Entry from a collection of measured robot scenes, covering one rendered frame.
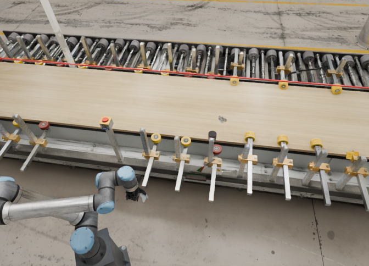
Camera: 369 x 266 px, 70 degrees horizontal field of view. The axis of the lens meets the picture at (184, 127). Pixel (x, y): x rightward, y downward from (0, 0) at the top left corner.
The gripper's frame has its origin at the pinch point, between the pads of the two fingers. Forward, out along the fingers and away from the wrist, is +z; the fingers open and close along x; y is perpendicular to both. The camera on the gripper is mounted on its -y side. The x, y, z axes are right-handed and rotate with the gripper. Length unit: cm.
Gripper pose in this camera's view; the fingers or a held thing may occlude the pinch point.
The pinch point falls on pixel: (137, 196)
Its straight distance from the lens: 189.6
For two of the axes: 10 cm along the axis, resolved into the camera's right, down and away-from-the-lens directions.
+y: -1.4, 7.6, -6.3
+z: 0.3, 6.4, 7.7
